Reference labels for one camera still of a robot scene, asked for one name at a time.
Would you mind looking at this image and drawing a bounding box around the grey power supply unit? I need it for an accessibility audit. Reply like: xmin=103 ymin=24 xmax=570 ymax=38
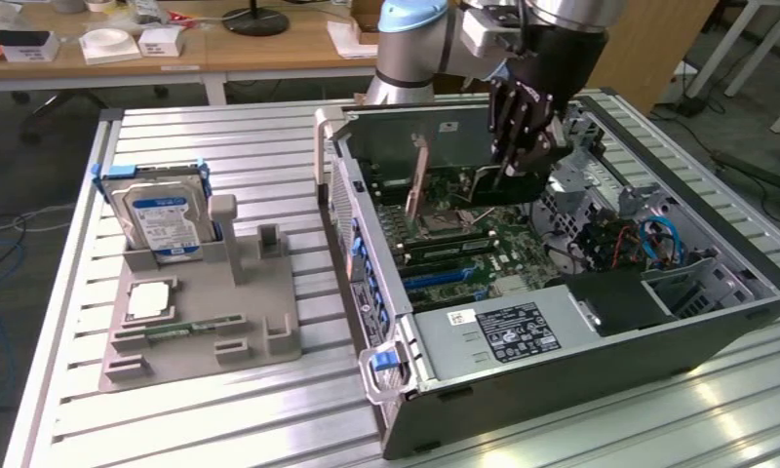
xmin=412 ymin=285 xmax=603 ymax=381

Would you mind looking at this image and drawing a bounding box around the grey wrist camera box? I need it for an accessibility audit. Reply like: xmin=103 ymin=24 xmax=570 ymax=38
xmin=460 ymin=9 xmax=526 ymax=62

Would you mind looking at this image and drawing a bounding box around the copper socket cover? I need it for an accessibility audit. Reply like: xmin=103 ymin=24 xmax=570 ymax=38
xmin=404 ymin=134 xmax=432 ymax=218

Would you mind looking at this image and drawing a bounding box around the green motherboard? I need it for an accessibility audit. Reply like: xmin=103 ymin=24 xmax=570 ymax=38
xmin=363 ymin=165 xmax=571 ymax=313

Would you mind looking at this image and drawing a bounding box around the wooden desk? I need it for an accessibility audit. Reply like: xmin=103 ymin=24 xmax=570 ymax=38
xmin=0 ymin=0 xmax=383 ymax=106

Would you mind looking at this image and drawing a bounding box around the blue floor cable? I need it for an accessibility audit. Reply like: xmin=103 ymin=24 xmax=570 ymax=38
xmin=0 ymin=228 xmax=26 ymax=418

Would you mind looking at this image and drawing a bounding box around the small white labelled box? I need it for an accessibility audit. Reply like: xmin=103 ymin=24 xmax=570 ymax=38
xmin=136 ymin=24 xmax=187 ymax=59

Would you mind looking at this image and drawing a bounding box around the blue expansion slot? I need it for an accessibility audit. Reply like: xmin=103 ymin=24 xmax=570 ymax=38
xmin=399 ymin=265 xmax=469 ymax=293

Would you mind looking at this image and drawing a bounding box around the CPU socket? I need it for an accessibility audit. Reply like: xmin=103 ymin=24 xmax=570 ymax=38
xmin=419 ymin=209 xmax=473 ymax=238

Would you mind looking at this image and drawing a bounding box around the wooden cabinet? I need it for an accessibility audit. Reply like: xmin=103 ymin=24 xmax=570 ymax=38
xmin=584 ymin=0 xmax=720 ymax=116

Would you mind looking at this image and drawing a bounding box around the blue wire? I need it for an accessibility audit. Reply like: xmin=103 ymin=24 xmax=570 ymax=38
xmin=636 ymin=216 xmax=688 ymax=268

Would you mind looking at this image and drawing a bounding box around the metal disk bay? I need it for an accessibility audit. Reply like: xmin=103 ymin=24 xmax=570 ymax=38
xmin=640 ymin=257 xmax=755 ymax=318

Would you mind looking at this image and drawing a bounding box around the black round lamp base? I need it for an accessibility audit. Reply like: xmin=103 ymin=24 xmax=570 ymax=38
xmin=221 ymin=0 xmax=291 ymax=38

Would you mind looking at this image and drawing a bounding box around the red wire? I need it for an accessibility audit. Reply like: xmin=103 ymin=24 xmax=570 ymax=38
xmin=608 ymin=226 xmax=634 ymax=264

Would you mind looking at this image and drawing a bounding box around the white box with black top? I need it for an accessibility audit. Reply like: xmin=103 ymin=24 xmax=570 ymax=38
xmin=0 ymin=29 xmax=61 ymax=63

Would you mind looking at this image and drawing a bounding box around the black installed RAM stick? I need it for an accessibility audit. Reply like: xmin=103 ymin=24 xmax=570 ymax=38
xmin=400 ymin=231 xmax=495 ymax=255
xmin=403 ymin=241 xmax=499 ymax=267

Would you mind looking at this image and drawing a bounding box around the black power adapter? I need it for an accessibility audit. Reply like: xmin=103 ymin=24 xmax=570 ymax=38
xmin=672 ymin=95 xmax=707 ymax=118

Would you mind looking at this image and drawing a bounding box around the green RAM stick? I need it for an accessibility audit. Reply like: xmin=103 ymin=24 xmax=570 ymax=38
xmin=143 ymin=319 xmax=220 ymax=340

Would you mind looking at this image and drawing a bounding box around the hard disk in blue caddy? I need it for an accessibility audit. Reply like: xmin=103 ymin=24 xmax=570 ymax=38
xmin=89 ymin=158 xmax=227 ymax=267

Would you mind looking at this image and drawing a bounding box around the brown cardboard box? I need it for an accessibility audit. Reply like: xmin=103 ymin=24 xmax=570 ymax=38
xmin=349 ymin=0 xmax=391 ymax=48

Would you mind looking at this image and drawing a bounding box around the silver CPU chip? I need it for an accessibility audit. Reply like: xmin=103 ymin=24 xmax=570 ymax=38
xmin=127 ymin=281 xmax=175 ymax=321

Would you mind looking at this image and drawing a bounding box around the grey plastic parts rack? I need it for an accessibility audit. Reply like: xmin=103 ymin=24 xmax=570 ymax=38
xmin=96 ymin=194 xmax=304 ymax=395

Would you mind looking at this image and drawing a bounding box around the white tape dispenser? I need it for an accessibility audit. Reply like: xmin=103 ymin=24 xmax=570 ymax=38
xmin=77 ymin=26 xmax=143 ymax=66

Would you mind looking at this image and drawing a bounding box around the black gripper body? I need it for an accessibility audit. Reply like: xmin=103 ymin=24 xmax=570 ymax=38
xmin=505 ymin=21 xmax=610 ymax=116

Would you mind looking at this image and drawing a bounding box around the black open PC case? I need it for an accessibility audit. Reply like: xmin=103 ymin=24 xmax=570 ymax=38
xmin=315 ymin=87 xmax=780 ymax=462

